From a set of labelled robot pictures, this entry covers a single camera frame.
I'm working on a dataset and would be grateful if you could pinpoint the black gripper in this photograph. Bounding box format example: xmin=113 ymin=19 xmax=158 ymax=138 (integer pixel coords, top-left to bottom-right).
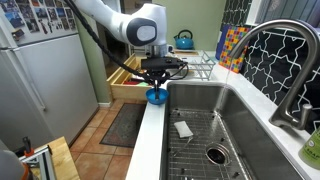
xmin=148 ymin=68 xmax=170 ymax=90

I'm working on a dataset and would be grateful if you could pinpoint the blue plastic bowl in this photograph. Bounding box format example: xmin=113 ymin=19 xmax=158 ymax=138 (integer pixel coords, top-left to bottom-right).
xmin=145 ymin=87 xmax=170 ymax=106

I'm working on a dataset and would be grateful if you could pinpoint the small silver spoon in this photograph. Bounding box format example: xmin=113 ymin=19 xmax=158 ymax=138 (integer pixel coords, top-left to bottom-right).
xmin=171 ymin=136 xmax=194 ymax=158

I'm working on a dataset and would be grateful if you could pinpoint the round sink drain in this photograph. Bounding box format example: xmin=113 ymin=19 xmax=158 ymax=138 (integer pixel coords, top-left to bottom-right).
xmin=204 ymin=143 xmax=232 ymax=167

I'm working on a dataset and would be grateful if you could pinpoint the stainless steel sink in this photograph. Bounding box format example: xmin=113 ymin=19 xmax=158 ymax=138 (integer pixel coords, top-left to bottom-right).
xmin=159 ymin=81 xmax=304 ymax=180

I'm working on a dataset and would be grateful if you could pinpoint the red cloth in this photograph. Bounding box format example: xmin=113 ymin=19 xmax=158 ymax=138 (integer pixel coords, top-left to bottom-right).
xmin=123 ymin=79 xmax=141 ymax=86

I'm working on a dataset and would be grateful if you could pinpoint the open wooden drawer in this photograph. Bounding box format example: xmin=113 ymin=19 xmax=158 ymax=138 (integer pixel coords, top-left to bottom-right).
xmin=106 ymin=53 xmax=151 ymax=103

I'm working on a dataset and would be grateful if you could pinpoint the wooden cutting board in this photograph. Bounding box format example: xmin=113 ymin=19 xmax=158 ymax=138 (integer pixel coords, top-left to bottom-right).
xmin=173 ymin=49 xmax=201 ymax=57

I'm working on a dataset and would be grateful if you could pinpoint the metal dish rack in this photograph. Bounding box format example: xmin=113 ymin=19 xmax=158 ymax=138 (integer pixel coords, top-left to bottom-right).
xmin=168 ymin=49 xmax=217 ymax=82

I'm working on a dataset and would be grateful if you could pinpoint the teal kettle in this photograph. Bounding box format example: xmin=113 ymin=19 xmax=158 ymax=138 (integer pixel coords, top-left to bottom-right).
xmin=173 ymin=29 xmax=195 ymax=51

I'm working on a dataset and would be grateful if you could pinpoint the white sponge cloth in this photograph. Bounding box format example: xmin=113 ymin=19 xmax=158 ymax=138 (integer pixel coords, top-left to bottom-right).
xmin=173 ymin=120 xmax=194 ymax=139

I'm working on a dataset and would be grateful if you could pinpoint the patterned floor rug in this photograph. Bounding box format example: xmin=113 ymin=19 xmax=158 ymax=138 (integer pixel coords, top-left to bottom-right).
xmin=99 ymin=103 xmax=146 ymax=149

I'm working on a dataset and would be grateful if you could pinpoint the blue cutting board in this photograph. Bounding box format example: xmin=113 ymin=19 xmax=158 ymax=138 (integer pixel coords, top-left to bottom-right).
xmin=214 ymin=23 xmax=231 ymax=61

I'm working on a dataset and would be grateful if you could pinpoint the colourful checkered cutting board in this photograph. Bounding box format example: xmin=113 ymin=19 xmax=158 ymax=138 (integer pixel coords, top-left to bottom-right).
xmin=218 ymin=26 xmax=251 ymax=74

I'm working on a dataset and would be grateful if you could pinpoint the white refrigerator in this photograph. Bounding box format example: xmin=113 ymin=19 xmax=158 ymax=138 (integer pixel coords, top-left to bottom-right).
xmin=0 ymin=0 xmax=100 ymax=153

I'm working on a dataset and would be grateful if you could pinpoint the light wooden table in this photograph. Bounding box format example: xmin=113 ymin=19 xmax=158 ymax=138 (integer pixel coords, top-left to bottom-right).
xmin=29 ymin=135 xmax=81 ymax=180

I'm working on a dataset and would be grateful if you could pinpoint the curved steel faucet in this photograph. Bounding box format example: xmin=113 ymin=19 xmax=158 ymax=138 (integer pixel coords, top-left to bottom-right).
xmin=228 ymin=18 xmax=320 ymax=131

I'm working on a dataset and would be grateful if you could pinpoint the orange black clamp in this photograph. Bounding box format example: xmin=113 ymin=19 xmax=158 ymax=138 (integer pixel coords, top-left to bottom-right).
xmin=21 ymin=136 xmax=34 ymax=158

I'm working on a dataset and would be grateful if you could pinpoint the kitchen window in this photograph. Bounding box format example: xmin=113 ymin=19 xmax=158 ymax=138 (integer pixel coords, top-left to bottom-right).
xmin=254 ymin=0 xmax=320 ymax=29

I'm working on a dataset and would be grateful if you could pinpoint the green soap bottle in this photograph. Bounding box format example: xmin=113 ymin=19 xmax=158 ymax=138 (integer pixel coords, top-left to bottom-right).
xmin=298 ymin=124 xmax=320 ymax=171

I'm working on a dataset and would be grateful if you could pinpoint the grey rounded cover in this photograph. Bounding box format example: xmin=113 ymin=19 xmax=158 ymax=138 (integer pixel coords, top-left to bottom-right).
xmin=0 ymin=139 xmax=33 ymax=180

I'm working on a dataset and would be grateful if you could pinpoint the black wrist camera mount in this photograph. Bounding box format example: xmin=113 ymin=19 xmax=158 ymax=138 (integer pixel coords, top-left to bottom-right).
xmin=140 ymin=56 xmax=185 ymax=71

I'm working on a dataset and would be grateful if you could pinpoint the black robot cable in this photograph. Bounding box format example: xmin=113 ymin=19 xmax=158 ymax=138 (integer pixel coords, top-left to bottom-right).
xmin=63 ymin=0 xmax=189 ymax=86

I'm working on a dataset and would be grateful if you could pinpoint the wire sink grid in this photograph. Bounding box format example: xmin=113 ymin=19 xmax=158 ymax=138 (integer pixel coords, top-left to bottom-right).
xmin=166 ymin=109 xmax=253 ymax=180

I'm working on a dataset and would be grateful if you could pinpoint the aluminium extrusion frame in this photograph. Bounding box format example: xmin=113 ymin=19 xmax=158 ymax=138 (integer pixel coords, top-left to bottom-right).
xmin=18 ymin=144 xmax=58 ymax=180

